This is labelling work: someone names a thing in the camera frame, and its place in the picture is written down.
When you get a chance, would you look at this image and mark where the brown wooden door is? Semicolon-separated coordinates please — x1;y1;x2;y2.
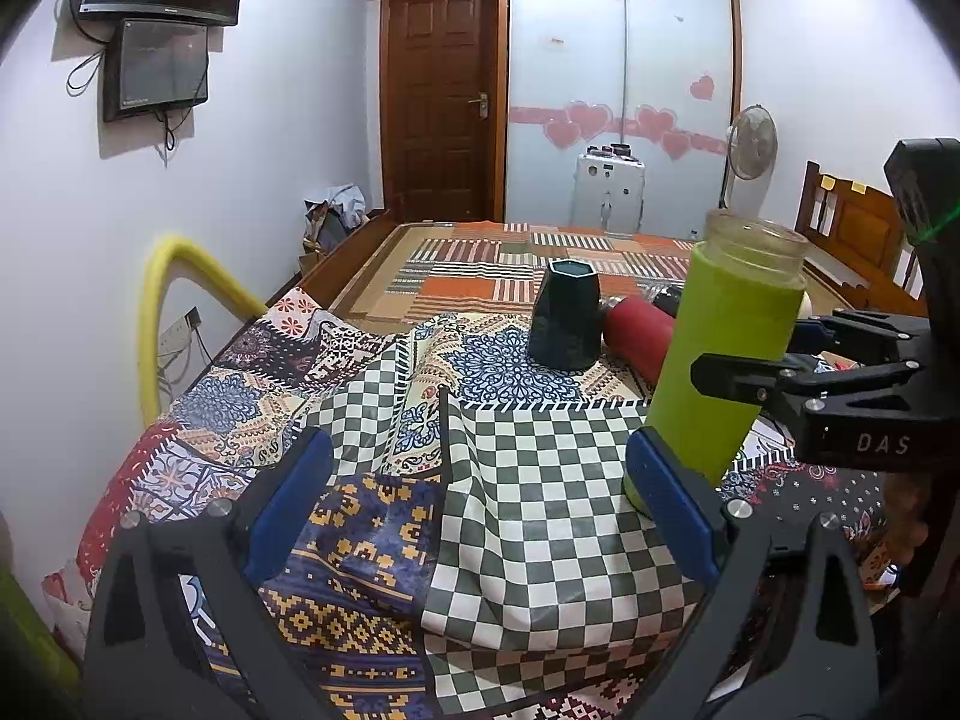
381;0;502;220

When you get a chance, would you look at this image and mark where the yellow foam tube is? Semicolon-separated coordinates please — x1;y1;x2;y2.
138;235;269;421

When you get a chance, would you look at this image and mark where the black hanging cable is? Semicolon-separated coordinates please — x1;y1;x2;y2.
66;49;106;96

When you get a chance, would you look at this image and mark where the black bottle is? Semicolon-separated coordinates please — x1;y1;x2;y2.
641;283;687;320

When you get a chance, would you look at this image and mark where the wooden bed frame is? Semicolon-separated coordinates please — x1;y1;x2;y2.
298;206;451;308

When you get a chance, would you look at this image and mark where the dark teal faceted cup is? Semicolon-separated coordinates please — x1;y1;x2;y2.
527;258;603;371

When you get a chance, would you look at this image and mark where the patchwork printed blanket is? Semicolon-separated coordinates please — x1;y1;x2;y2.
41;292;905;720

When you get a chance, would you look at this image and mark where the white appliance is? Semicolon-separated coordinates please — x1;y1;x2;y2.
571;141;647;235

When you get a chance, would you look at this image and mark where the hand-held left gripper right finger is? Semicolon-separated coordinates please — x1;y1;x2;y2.
625;426;878;720

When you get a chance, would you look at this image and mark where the wall power socket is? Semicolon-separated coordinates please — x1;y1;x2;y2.
155;305;205;356

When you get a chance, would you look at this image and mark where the standing electric fan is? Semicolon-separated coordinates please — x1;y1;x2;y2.
720;105;779;212

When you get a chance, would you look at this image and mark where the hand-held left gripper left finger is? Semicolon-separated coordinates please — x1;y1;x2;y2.
81;427;335;720

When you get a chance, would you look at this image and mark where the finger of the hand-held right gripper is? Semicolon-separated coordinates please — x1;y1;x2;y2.
786;311;932;361
690;355;931;415

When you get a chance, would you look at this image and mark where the red bottle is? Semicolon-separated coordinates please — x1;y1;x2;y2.
598;295;678;383

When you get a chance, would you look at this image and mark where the pile of clothes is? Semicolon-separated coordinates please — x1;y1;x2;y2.
302;182;370;254

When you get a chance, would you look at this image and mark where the green plastic object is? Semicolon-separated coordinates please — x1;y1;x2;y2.
0;559;80;702

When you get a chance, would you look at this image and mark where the frosted sliding wardrobe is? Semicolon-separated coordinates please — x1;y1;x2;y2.
504;0;742;242

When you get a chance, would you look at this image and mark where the wooden headboard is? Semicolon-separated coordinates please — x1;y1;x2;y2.
793;160;935;320

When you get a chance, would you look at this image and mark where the striped orange bed mat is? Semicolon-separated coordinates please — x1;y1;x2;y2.
330;221;702;331

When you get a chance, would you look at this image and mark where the small black wall monitor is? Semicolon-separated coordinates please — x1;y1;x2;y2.
103;18;210;123

